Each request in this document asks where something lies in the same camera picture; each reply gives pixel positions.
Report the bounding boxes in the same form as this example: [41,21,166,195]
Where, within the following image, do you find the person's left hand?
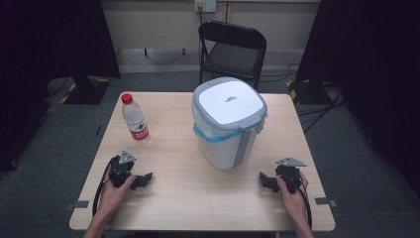
[97,173,138,216]

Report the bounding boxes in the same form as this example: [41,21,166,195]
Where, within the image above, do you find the clear blue-edged trash bag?
[192,104,265,144]

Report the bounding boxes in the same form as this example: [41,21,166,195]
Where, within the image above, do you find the person's right hand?
[276,172,310,220]

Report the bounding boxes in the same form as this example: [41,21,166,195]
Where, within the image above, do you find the black folding chair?
[197,20,268,94]

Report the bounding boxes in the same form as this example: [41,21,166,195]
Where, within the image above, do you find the grey round stand base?
[47,76,77,97]

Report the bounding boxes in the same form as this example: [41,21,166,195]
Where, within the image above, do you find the red-capped plastic water bottle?
[120,92,150,142]

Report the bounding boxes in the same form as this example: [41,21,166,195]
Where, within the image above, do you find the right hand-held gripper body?
[274,157,308,194]

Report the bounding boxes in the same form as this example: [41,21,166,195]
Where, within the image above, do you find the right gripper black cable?
[296,178,313,230]

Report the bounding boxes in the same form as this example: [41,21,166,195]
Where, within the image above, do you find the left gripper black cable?
[91,156,119,218]

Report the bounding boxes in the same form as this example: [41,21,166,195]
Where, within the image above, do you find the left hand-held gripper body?
[108,150,138,188]

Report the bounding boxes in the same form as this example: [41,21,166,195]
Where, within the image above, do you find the black stand base yellow tape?
[285,78,332,106]
[59,76,111,106]

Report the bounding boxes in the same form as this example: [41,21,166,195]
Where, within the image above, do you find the black floor cables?
[259,62,347,134]

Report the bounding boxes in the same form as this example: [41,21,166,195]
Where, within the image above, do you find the white wall outlet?
[193,0,218,14]

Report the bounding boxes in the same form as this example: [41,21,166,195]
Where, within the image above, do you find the grey tape strip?
[314,196,339,209]
[64,199,90,212]

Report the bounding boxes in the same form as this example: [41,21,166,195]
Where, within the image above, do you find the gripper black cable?
[296,178,313,230]
[91,156,119,218]

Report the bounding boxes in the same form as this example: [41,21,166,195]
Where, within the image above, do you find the white grey-lidded trash can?
[190,76,268,171]

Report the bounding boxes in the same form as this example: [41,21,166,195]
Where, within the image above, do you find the dark curtain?
[0,0,122,173]
[295,0,420,196]

